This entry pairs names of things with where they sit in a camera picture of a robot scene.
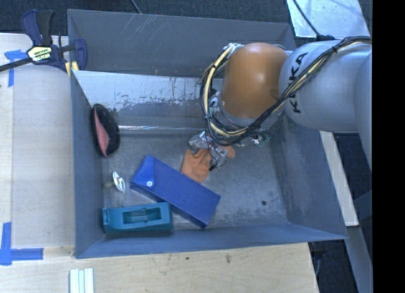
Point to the teal plastic box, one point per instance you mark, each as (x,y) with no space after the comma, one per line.
(139,219)

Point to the blue flat snap case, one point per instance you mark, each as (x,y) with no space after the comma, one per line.
(177,190)

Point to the small white plastic piece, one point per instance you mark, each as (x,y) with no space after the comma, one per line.
(119,183)

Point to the orange cloth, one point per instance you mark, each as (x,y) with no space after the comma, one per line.
(196,167)

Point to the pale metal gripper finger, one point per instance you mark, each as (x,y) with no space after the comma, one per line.
(196,142)
(220,156)

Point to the grey metal bin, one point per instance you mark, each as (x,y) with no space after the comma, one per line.
(177,48)

